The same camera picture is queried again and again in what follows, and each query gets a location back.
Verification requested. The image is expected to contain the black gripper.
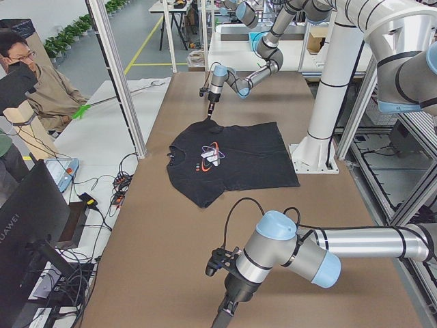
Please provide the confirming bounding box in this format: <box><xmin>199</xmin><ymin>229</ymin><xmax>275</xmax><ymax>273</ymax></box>
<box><xmin>206</xmin><ymin>91</ymin><xmax>220</xmax><ymax>120</ymax></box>
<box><xmin>211</xmin><ymin>268</ymin><xmax>261</xmax><ymax>328</ymax></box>

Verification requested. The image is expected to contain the black printed t-shirt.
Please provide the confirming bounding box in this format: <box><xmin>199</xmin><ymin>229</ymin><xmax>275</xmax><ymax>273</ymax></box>
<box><xmin>167</xmin><ymin>119</ymin><xmax>300</xmax><ymax>208</ymax></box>

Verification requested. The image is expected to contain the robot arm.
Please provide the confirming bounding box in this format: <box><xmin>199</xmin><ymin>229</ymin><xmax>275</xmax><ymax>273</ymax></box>
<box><xmin>199</xmin><ymin>1</ymin><xmax>333</xmax><ymax>120</ymax></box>
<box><xmin>206</xmin><ymin>1</ymin><xmax>436</xmax><ymax>327</ymax></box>

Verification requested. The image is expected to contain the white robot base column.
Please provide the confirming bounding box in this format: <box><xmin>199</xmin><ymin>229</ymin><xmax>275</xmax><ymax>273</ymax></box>
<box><xmin>292</xmin><ymin>8</ymin><xmax>363</xmax><ymax>174</ymax></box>

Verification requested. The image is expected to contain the blue plastic bin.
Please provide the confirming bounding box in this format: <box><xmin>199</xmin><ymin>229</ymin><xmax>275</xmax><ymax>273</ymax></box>
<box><xmin>249</xmin><ymin>31</ymin><xmax>268</xmax><ymax>52</ymax></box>

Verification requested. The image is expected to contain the red black usb hub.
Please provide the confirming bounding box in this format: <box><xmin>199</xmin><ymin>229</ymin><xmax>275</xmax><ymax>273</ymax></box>
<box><xmin>111</xmin><ymin>172</ymin><xmax>133</xmax><ymax>207</ymax></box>

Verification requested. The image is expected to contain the cardboard box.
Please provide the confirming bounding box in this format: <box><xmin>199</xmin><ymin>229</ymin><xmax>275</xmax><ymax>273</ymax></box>
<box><xmin>307</xmin><ymin>27</ymin><xmax>328</xmax><ymax>55</ymax></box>

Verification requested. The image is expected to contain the long reach grabber tool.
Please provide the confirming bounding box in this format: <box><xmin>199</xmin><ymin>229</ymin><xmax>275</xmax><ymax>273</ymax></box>
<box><xmin>72</xmin><ymin>80</ymin><xmax>165</xmax><ymax>119</ymax></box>

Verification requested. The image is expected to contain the black power adapter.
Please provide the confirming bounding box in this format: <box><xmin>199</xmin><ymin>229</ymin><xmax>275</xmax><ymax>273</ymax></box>
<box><xmin>78</xmin><ymin>193</ymin><xmax>98</xmax><ymax>207</ymax></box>

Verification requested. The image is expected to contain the seated man beige hoodie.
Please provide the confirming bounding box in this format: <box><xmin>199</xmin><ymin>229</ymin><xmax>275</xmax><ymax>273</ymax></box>
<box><xmin>1</xmin><ymin>31</ymin><xmax>89</xmax><ymax>134</ymax></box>

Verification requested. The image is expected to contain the blue teach pendant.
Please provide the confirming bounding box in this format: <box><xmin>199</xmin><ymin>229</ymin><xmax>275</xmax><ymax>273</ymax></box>
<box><xmin>44</xmin><ymin>158</ymin><xmax>79</xmax><ymax>192</ymax></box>

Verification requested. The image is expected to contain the black Huawei monitor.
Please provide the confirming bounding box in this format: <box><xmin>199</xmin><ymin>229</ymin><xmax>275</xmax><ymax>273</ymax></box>
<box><xmin>1</xmin><ymin>160</ymin><xmax>70</xmax><ymax>327</ymax></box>

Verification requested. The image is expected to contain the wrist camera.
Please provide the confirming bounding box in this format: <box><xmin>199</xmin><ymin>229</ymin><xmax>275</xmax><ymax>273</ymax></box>
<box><xmin>205</xmin><ymin>247</ymin><xmax>241</xmax><ymax>277</ymax></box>
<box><xmin>199</xmin><ymin>87</ymin><xmax>210</xmax><ymax>97</ymax></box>

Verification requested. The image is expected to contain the aluminium frame post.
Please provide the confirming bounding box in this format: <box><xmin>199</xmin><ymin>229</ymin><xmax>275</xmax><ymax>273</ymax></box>
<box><xmin>85</xmin><ymin>0</ymin><xmax>147</xmax><ymax>159</ymax></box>

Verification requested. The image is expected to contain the black camera on wooden post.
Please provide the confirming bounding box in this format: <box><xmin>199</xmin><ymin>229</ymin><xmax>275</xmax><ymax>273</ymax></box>
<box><xmin>1</xmin><ymin>61</ymin><xmax>38</xmax><ymax>116</ymax></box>

